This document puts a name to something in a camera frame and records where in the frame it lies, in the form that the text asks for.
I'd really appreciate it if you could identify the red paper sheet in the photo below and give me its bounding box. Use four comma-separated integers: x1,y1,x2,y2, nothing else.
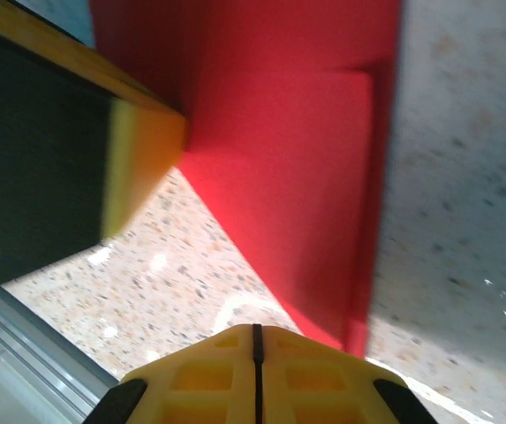
88,0,406,359

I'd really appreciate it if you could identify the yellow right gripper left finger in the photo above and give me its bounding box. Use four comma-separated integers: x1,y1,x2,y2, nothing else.
87,323,258,424

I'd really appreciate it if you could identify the wide aluminium crossbeam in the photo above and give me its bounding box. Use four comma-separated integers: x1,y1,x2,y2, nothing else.
0,284,124,424

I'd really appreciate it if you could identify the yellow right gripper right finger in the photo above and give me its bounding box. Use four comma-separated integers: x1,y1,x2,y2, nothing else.
256,324,434,424

